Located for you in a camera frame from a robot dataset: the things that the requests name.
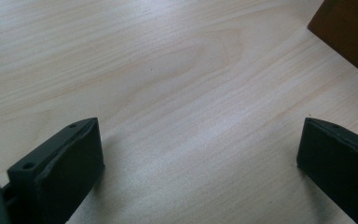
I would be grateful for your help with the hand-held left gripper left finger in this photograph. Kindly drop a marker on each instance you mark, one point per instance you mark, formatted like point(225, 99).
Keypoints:
point(59, 174)

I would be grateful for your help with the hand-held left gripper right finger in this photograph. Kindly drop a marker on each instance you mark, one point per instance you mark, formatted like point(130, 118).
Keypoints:
point(341, 168)

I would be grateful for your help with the dark brown box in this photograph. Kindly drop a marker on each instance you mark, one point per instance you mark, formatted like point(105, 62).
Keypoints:
point(351, 28)

